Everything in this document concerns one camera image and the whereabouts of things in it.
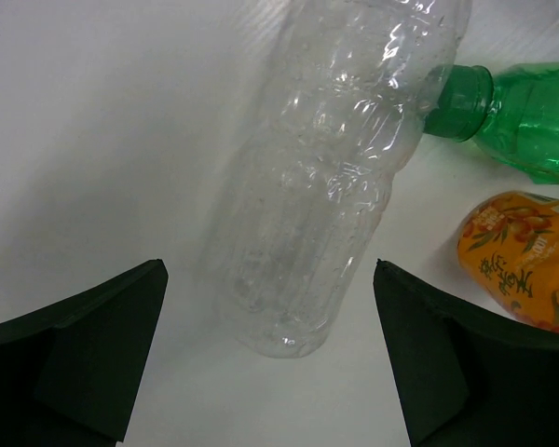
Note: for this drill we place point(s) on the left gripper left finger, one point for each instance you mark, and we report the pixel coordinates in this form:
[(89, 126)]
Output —
[(70, 372)]

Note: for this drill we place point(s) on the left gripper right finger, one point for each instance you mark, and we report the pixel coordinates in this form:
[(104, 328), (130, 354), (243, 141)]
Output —
[(466, 376)]

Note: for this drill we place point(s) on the clear plastic bottle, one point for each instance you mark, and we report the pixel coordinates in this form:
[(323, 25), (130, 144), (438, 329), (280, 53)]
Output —
[(342, 112)]

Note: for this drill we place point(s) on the orange juice bottle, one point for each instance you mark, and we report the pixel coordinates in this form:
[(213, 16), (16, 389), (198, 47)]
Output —
[(509, 245)]

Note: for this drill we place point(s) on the green plastic bottle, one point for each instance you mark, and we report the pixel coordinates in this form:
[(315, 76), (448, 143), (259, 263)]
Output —
[(512, 116)]

